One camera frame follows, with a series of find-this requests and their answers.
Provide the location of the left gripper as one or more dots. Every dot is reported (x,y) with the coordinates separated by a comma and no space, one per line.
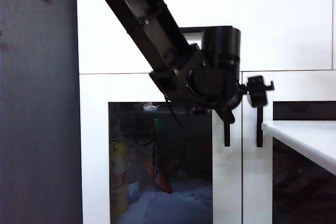
(225,98)

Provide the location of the white glass cabinet door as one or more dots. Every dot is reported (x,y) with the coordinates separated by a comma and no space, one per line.
(94,142)
(249,182)

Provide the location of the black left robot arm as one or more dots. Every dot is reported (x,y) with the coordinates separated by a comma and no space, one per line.
(136,11)

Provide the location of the white table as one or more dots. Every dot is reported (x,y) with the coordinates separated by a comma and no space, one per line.
(302,137)

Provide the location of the orange snack packet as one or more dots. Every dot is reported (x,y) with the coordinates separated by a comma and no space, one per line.
(161,179)

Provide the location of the clear pump bottle blue label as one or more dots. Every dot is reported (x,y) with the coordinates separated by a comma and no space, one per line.
(134,191)

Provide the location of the yellow detergent bottle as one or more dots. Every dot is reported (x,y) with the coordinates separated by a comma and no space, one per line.
(118,182)

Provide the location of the wide white drawer front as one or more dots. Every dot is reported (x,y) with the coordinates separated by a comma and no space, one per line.
(105,37)

